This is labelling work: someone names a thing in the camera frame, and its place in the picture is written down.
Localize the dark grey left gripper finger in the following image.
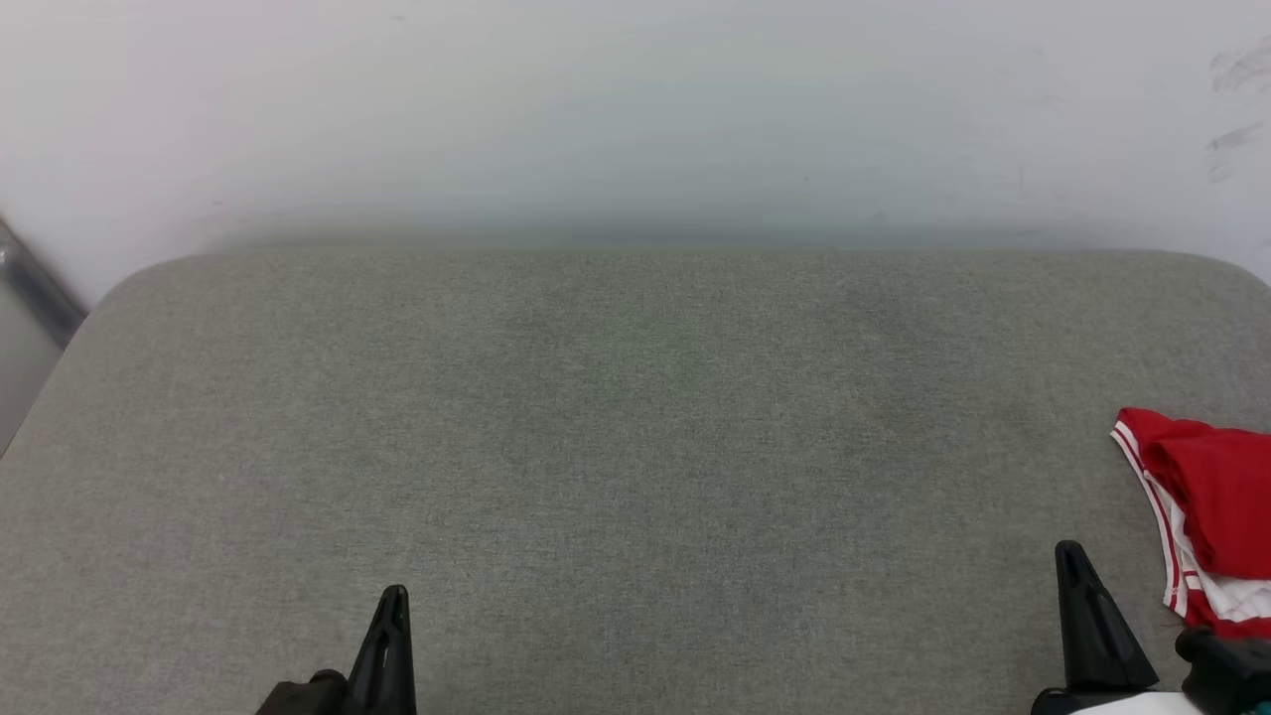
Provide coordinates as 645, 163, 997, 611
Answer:
346, 584, 418, 715

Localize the grey fabric sofa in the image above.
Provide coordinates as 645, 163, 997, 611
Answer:
0, 246, 1271, 715

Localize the red white basketball jersey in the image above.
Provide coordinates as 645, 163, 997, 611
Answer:
1110, 407, 1271, 642

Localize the dark grey metal bar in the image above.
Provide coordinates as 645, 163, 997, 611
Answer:
0, 214, 88, 349

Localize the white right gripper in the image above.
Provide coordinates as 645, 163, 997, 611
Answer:
1031, 540, 1204, 715

